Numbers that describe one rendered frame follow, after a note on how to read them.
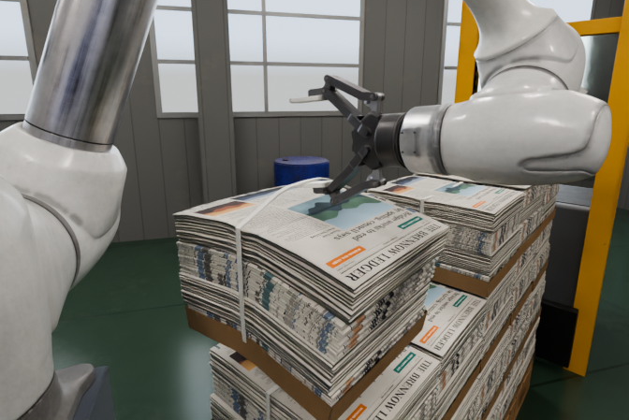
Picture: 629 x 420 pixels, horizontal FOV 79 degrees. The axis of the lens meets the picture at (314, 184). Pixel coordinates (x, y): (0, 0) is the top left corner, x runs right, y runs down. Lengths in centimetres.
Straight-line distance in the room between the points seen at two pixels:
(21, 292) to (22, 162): 17
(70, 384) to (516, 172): 53
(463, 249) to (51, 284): 89
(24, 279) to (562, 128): 51
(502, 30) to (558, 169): 20
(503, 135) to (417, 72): 389
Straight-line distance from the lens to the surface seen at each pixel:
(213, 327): 73
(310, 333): 54
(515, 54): 55
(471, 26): 222
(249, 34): 377
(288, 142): 383
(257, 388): 78
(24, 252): 42
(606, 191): 211
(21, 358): 44
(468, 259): 107
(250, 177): 383
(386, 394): 76
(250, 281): 59
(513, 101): 46
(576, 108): 45
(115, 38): 53
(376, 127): 52
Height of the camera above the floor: 133
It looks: 13 degrees down
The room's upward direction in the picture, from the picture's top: straight up
